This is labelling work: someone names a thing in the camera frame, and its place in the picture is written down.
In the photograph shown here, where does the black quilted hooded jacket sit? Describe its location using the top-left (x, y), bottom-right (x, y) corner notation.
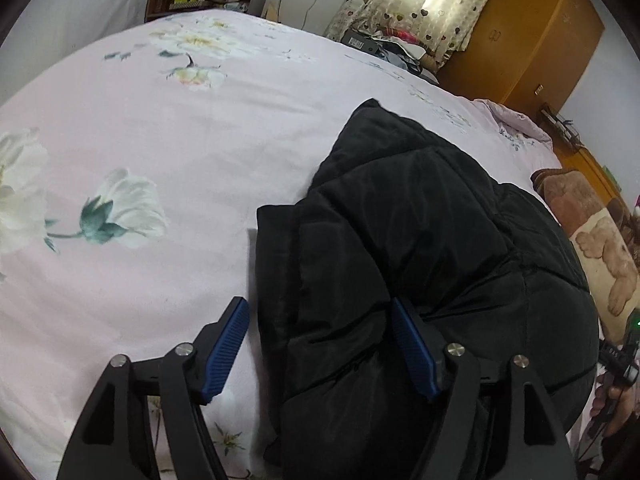
top-left (255, 100), bottom-right (599, 479)

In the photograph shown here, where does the pile of clothes and boxes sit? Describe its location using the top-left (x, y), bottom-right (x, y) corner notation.
top-left (340, 28), bottom-right (439, 86)

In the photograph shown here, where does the person's right hand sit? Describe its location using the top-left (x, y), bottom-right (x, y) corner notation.
top-left (589, 374), bottom-right (639, 438)

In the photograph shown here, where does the brown bear print blanket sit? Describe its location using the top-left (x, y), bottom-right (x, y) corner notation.
top-left (532, 169), bottom-right (639, 344)

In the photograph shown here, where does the wooden headboard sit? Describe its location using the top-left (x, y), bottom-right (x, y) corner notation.
top-left (550, 133), bottom-right (623, 205)

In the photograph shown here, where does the pink floral bed cover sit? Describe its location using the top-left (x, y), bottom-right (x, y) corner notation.
top-left (1, 11), bottom-right (559, 479)

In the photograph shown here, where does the wooden wardrobe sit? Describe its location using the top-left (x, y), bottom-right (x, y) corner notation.
top-left (437, 0), bottom-right (604, 119)

